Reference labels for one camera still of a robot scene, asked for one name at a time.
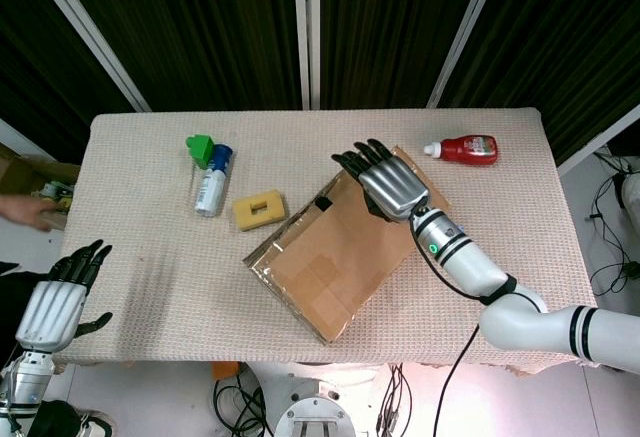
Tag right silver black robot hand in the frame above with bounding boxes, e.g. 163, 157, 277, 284
331, 138, 432, 223

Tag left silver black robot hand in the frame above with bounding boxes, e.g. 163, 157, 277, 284
14, 239, 114, 353

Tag brown cardboard box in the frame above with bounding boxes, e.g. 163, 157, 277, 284
242, 144, 454, 346

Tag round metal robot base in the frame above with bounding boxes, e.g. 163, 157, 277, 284
273, 390, 357, 437

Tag person's bare hand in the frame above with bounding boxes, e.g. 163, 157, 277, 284
0, 194, 59, 232

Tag cardboard box with clutter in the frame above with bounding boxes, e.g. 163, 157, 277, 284
0, 142, 81, 231

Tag person's black trouser leg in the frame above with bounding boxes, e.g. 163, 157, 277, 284
0, 260, 86, 437

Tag red ketchup bottle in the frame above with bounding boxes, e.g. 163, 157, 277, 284
423, 134, 500, 167

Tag beige waffle tablecloth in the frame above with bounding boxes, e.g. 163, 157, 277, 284
52, 108, 601, 373

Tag yellow sponge block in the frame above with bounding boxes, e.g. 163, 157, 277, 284
232, 189, 290, 232

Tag white sneaker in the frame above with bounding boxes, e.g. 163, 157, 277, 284
74, 409, 114, 437

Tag white blue spray can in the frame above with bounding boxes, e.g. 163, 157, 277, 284
193, 143, 235, 218

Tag orange object under table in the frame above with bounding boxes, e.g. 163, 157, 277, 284
212, 361, 241, 382

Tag green toy block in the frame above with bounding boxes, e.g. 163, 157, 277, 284
185, 134, 216, 171

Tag dark screen panel white frame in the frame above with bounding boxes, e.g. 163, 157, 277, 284
304, 0, 506, 111
37, 0, 311, 112
439, 0, 640, 178

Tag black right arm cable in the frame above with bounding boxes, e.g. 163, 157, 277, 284
409, 211, 549, 437

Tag black cable bundle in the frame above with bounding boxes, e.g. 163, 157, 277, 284
213, 374, 274, 437

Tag thin cable bundle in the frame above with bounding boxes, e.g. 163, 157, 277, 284
377, 364, 414, 437

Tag black floor cables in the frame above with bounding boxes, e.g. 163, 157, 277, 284
584, 154, 640, 298

